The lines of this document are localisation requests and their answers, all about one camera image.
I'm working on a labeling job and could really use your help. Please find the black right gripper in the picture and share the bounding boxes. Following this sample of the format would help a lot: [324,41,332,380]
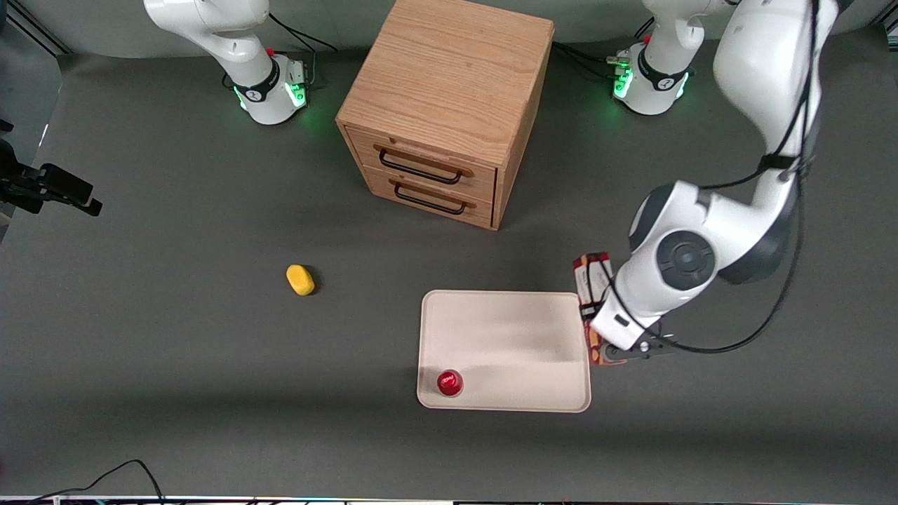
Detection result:
[0,140,103,216]

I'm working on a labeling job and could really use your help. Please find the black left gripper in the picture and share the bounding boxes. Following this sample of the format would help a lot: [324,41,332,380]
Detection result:
[579,302,676,364]

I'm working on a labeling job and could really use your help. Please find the red cookie box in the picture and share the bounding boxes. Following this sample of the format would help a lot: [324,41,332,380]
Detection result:
[572,252,619,368]

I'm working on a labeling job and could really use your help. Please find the beige plastic tray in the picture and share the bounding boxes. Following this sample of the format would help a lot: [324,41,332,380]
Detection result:
[417,290,592,413]

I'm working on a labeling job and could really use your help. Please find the wooden drawer front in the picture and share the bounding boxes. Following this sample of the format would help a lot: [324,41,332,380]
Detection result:
[347,126,498,205]
[361,166,495,229]

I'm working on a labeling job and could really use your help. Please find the yellow sponge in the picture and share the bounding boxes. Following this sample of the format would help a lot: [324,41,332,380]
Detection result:
[286,264,316,297]

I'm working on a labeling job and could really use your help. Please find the wooden drawer cabinet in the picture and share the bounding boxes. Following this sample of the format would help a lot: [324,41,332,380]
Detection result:
[335,0,556,231]

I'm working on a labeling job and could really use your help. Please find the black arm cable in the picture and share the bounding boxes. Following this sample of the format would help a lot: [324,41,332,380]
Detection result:
[596,0,823,355]

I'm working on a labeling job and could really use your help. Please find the black metal drawer handle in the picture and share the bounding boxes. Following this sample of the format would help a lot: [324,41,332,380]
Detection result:
[378,147,464,186]
[394,180,468,216]

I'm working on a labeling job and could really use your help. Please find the black base cables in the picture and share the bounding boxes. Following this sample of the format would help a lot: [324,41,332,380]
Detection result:
[269,12,339,88]
[552,20,657,79]

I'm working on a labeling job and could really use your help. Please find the thin black cable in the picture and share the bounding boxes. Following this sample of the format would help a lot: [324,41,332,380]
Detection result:
[27,459,166,505]

